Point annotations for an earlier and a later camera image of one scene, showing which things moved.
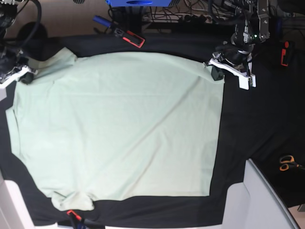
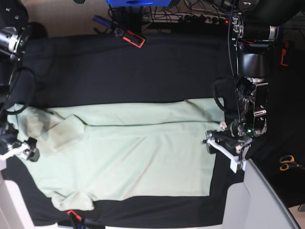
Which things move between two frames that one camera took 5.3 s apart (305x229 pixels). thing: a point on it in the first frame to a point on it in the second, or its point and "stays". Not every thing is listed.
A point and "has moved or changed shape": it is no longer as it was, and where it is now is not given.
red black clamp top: (130, 37) stays
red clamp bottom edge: (77, 217) stays
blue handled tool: (102, 21) stays
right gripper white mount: (244, 78) to (233, 149)
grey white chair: (255, 203) stays
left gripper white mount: (14, 75) to (11, 145)
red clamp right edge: (283, 53) stays
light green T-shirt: (117, 125) has moved or changed shape
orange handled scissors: (287, 161) stays
